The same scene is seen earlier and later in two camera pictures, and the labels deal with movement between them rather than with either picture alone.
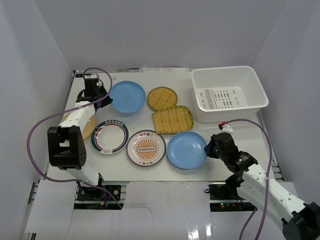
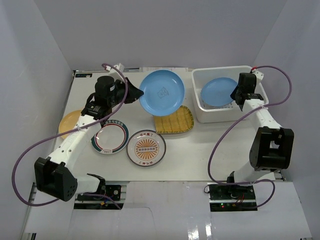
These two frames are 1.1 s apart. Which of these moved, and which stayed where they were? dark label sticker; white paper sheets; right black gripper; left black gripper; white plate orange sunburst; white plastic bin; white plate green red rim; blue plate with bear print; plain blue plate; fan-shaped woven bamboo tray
Moved: plain blue plate; right black gripper; blue plate with bear print; left black gripper
Stayed: fan-shaped woven bamboo tray; white plastic bin; dark label sticker; white plate orange sunburst; white paper sheets; white plate green red rim
